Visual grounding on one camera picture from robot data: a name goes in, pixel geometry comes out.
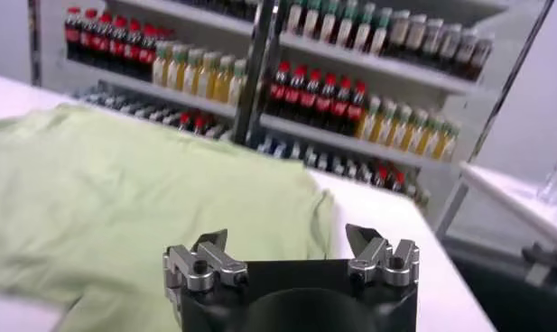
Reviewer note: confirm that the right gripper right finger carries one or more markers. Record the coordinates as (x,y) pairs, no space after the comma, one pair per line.
(382,264)

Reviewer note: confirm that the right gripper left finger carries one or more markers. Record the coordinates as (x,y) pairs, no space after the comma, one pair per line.
(206,266)

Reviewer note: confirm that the light green shirt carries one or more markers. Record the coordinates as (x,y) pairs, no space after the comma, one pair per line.
(124,203)

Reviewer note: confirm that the cola bottle red cap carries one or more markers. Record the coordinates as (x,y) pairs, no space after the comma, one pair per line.
(104,43)
(279,92)
(340,108)
(310,99)
(199,125)
(89,39)
(133,50)
(294,96)
(326,104)
(399,179)
(73,36)
(148,55)
(118,46)
(356,112)
(185,122)
(382,175)

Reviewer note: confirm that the small dark green bottle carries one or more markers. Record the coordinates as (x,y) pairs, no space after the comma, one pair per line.
(123,105)
(109,102)
(310,156)
(296,152)

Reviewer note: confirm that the white table with legs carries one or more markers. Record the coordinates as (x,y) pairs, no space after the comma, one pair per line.
(513,194)

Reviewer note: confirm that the clear bottle red label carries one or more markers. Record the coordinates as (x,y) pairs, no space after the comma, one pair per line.
(555,182)

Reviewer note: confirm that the white beverage display shelf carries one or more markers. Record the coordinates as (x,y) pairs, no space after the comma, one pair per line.
(124,82)
(377,61)

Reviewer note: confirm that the dark bottle green cap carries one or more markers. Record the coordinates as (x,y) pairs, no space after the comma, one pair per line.
(327,25)
(295,18)
(379,38)
(362,34)
(345,29)
(311,21)

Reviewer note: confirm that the glass door black frame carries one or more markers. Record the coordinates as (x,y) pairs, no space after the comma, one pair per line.
(508,90)
(34,45)

